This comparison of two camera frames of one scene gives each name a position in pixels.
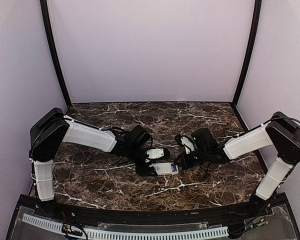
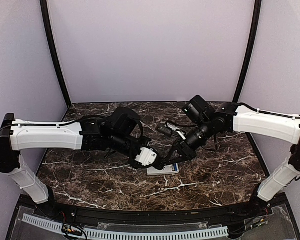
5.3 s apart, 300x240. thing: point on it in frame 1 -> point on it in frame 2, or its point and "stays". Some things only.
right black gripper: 185,164 -> 187,153
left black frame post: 47,30 stays
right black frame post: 257,19 stays
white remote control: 164,168 stays
